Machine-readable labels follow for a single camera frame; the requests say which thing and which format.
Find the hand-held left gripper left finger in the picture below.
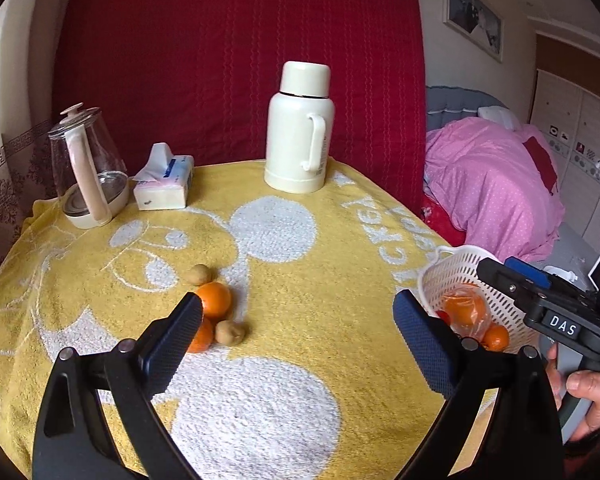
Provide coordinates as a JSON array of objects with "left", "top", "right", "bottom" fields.
[{"left": 31, "top": 292, "right": 204, "bottom": 480}]

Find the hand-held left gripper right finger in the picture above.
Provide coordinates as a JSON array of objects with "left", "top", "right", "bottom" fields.
[{"left": 392, "top": 288, "right": 566, "bottom": 480}]

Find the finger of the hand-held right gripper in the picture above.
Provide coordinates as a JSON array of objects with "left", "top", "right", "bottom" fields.
[
  {"left": 476, "top": 258, "right": 551, "bottom": 312},
  {"left": 503, "top": 256, "right": 553, "bottom": 291}
]

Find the white plastic basket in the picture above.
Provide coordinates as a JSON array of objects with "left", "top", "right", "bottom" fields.
[{"left": 417, "top": 245, "right": 545, "bottom": 357}]

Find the small orange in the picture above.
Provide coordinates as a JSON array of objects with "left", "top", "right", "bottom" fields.
[{"left": 481, "top": 324, "right": 510, "bottom": 352}]

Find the person's right forearm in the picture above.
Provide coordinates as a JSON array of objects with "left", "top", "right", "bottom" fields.
[{"left": 562, "top": 422, "right": 600, "bottom": 461}]

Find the person's right hand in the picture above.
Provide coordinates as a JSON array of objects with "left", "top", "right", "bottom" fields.
[{"left": 545, "top": 345, "right": 600, "bottom": 442}]

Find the orange with stem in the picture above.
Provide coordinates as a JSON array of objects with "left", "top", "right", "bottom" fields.
[{"left": 186, "top": 316, "right": 215, "bottom": 354}]

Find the orange in plastic bag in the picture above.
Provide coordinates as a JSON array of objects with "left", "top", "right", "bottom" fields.
[{"left": 440, "top": 285, "right": 492, "bottom": 338}]

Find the small lumpy tan fruit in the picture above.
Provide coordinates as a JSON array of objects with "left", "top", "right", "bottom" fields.
[{"left": 216, "top": 320, "right": 246, "bottom": 346}]

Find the large orange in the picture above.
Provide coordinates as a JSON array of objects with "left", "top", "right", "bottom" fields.
[{"left": 195, "top": 282, "right": 232, "bottom": 317}]

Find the red patterned cloth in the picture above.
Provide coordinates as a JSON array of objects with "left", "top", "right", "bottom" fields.
[{"left": 420, "top": 195, "right": 468, "bottom": 248}]

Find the pink dotted quilt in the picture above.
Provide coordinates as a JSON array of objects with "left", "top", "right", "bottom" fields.
[{"left": 424, "top": 117, "right": 566, "bottom": 261}]

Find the small red cloth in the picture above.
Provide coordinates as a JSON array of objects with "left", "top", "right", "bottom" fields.
[{"left": 522, "top": 136, "right": 561, "bottom": 194}]

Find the yellow printed towel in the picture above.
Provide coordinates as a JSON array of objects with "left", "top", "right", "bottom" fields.
[{"left": 0, "top": 157, "right": 546, "bottom": 480}]

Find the tissue pack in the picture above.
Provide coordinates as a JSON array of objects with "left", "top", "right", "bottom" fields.
[{"left": 131, "top": 142, "right": 196, "bottom": 211}]

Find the white pillow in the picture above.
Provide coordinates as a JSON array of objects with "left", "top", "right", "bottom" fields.
[{"left": 477, "top": 105, "right": 522, "bottom": 131}]

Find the wooden wardrobe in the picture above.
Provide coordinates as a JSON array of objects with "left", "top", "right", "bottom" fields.
[{"left": 527, "top": 30, "right": 600, "bottom": 251}]

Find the grey padded headboard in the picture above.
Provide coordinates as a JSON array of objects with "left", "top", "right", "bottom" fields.
[{"left": 425, "top": 85, "right": 508, "bottom": 128}]

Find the patterned beige curtain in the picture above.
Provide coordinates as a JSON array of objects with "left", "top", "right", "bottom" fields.
[{"left": 0, "top": 5, "right": 58, "bottom": 281}]

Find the cream thermos flask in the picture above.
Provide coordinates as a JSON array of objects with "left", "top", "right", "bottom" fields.
[{"left": 264, "top": 61, "right": 337, "bottom": 194}]

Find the red blanket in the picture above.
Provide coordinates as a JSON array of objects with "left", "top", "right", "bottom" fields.
[{"left": 52, "top": 0, "right": 428, "bottom": 221}]

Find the glass kettle with pink handle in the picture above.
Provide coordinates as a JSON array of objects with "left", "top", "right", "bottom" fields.
[{"left": 47, "top": 102, "right": 131, "bottom": 230}]

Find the framed wall picture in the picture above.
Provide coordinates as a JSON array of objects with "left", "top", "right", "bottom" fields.
[{"left": 442, "top": 0, "right": 506, "bottom": 63}]

